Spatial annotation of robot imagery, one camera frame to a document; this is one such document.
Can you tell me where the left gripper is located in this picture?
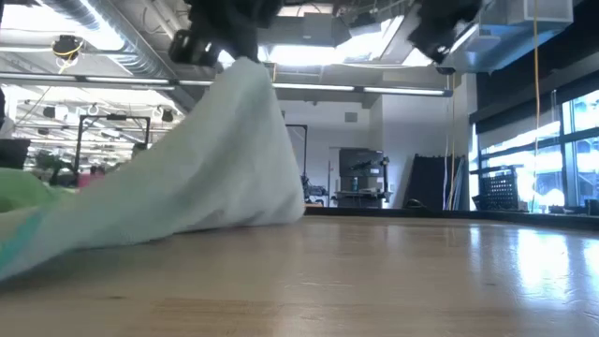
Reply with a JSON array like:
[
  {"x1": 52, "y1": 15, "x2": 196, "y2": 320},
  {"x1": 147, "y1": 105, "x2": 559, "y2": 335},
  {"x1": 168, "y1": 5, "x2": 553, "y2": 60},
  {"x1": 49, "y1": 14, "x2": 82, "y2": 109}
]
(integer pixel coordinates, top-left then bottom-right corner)
[{"x1": 186, "y1": 0, "x2": 285, "y2": 63}]

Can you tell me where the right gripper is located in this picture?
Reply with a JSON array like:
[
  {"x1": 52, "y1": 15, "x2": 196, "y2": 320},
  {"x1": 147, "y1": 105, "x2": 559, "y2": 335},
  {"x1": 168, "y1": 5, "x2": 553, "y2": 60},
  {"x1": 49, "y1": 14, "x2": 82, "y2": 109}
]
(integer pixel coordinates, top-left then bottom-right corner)
[{"x1": 406, "y1": 0, "x2": 484, "y2": 66}]

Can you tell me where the pale green microfiber towel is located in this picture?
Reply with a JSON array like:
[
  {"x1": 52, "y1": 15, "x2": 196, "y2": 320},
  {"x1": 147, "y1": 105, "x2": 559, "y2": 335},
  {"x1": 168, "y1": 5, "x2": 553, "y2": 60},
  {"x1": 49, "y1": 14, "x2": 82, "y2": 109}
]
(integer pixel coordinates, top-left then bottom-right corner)
[{"x1": 0, "y1": 56, "x2": 306, "y2": 282}]

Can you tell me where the bright green microfiber towel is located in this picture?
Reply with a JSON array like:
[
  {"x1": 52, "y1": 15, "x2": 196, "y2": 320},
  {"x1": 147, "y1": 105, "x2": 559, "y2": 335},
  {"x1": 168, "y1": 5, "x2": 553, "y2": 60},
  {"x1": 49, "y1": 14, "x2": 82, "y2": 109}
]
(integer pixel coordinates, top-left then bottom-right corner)
[{"x1": 0, "y1": 167, "x2": 74, "y2": 214}]

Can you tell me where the grey ceiling box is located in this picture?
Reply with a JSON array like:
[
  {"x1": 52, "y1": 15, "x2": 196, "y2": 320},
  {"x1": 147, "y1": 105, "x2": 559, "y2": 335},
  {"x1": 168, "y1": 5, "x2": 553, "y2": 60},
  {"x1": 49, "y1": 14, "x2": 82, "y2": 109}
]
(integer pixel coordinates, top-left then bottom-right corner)
[{"x1": 302, "y1": 12, "x2": 335, "y2": 42}]

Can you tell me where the black mesh crate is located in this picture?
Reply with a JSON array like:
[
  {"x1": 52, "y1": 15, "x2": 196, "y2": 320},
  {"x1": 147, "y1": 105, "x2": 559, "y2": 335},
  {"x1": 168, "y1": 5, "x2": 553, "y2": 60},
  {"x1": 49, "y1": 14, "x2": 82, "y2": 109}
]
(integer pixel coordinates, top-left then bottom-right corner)
[{"x1": 475, "y1": 167, "x2": 521, "y2": 212}]

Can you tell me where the black square object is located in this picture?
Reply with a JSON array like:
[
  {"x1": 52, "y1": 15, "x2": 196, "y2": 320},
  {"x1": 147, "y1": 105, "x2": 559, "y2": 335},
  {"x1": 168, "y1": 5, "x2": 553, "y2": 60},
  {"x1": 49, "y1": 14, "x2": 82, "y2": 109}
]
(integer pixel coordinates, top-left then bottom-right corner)
[{"x1": 0, "y1": 138, "x2": 32, "y2": 170}]

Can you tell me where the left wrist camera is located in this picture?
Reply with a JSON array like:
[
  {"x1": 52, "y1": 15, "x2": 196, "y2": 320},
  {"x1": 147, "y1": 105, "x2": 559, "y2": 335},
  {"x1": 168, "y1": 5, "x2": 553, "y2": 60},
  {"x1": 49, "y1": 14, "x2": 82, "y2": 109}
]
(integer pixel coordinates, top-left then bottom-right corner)
[{"x1": 168, "y1": 28, "x2": 222, "y2": 67}]

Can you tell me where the corrugated ventilation duct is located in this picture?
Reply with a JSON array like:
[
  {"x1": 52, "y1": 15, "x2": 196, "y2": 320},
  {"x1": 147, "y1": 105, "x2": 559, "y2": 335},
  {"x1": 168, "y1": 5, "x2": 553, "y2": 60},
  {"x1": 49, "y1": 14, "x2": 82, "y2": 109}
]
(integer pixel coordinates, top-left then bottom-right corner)
[{"x1": 41, "y1": 0, "x2": 200, "y2": 111}]

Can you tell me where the black gantry frame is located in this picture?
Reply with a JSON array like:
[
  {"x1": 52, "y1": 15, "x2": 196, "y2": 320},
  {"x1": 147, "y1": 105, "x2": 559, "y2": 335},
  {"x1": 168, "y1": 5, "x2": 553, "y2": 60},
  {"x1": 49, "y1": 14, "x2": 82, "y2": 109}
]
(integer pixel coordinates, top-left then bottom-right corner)
[
  {"x1": 73, "y1": 113, "x2": 152, "y2": 175},
  {"x1": 285, "y1": 124, "x2": 309, "y2": 203}
]

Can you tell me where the yellow hanging cable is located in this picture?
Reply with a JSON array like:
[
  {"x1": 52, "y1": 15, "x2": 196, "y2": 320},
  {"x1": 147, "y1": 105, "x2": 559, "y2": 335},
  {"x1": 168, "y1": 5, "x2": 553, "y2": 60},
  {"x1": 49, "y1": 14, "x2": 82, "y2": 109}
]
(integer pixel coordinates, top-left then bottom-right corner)
[{"x1": 532, "y1": 0, "x2": 541, "y2": 212}]

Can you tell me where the black aluminium table frame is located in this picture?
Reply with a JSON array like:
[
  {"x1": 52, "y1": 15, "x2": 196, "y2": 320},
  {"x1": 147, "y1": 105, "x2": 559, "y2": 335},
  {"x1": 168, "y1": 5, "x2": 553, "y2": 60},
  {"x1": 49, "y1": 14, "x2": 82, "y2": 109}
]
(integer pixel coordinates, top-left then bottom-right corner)
[{"x1": 303, "y1": 205, "x2": 599, "y2": 231}]

